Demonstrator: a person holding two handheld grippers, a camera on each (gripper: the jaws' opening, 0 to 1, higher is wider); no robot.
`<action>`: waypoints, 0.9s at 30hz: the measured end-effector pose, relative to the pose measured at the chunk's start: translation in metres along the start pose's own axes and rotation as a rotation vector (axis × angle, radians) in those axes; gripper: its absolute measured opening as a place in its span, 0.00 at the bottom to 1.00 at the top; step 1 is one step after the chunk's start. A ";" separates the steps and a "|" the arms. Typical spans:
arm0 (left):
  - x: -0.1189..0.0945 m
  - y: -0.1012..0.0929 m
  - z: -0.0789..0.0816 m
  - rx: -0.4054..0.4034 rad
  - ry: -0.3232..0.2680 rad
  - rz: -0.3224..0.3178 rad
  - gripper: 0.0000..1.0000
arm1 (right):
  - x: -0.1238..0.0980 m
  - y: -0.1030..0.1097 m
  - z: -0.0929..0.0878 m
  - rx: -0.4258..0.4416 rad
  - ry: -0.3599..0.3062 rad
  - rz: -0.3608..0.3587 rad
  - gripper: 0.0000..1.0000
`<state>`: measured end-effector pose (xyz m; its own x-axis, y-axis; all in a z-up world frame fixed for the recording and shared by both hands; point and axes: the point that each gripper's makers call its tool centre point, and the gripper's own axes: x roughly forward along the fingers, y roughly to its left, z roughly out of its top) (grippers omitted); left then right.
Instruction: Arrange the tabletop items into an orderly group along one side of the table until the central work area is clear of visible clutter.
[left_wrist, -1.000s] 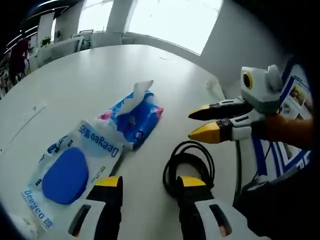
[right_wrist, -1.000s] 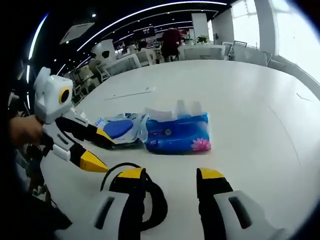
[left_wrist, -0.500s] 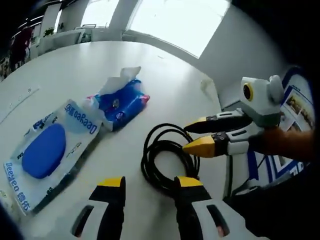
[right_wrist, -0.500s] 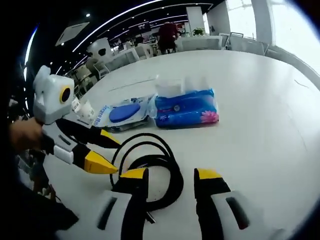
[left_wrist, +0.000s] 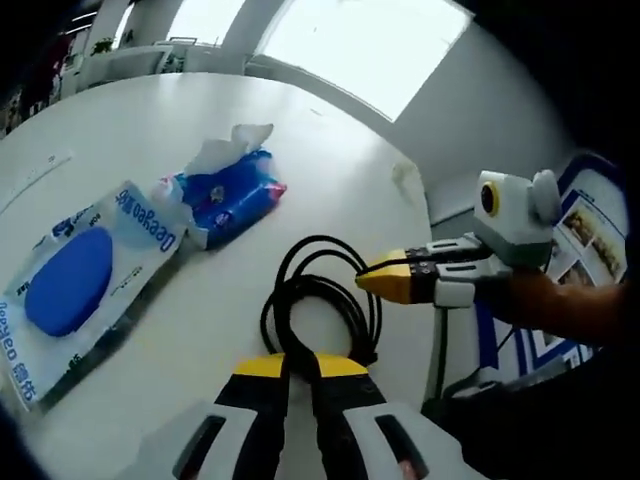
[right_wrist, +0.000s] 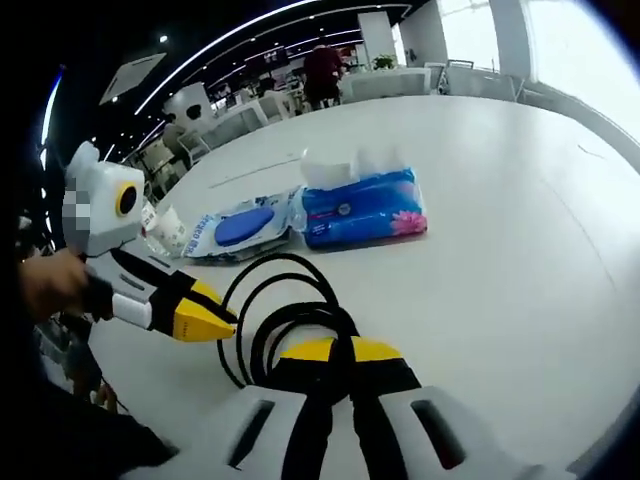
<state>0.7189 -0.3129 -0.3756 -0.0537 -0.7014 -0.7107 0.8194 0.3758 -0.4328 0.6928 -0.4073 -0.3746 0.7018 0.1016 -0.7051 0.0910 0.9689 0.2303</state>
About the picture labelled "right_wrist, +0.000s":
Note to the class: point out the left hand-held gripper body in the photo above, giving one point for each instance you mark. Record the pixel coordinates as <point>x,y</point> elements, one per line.
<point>107,225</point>

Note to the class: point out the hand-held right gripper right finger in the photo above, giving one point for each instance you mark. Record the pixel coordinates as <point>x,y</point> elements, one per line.
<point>400,425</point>

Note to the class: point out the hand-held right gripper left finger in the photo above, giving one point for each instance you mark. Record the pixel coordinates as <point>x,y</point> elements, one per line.
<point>280,425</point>

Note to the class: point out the blue wet wipes pack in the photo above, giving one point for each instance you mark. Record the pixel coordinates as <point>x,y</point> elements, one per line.
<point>240,230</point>

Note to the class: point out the blue tissue pack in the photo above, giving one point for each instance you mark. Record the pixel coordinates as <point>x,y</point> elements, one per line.
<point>360,215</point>

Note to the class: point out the person's left hand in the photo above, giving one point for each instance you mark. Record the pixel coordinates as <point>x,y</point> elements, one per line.
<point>55,285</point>

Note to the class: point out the white mesh office chair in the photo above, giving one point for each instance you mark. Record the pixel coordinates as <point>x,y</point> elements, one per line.
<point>192,145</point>

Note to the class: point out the ceiling air vent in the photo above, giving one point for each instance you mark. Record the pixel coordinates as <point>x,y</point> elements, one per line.
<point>132,77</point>

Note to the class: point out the person's dark clothing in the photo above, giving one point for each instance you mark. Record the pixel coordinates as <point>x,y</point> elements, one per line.
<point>75,440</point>

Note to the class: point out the white table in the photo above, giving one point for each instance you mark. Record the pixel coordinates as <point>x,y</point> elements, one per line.
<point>500,250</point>

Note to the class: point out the curved ceiling light strip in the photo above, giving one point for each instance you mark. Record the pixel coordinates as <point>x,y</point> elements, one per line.
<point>210,45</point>

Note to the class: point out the white cabinet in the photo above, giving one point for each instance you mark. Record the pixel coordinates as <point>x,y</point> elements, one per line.
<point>390,85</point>

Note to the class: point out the green potted plant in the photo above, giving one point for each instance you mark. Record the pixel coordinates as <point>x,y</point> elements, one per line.
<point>385,62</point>

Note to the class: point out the grey office chair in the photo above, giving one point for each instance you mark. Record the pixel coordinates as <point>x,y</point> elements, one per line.
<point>480,80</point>

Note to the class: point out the narrow window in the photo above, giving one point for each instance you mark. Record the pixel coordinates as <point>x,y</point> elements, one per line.
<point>467,30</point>

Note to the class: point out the large window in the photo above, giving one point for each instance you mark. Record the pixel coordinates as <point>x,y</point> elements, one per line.
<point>580,50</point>

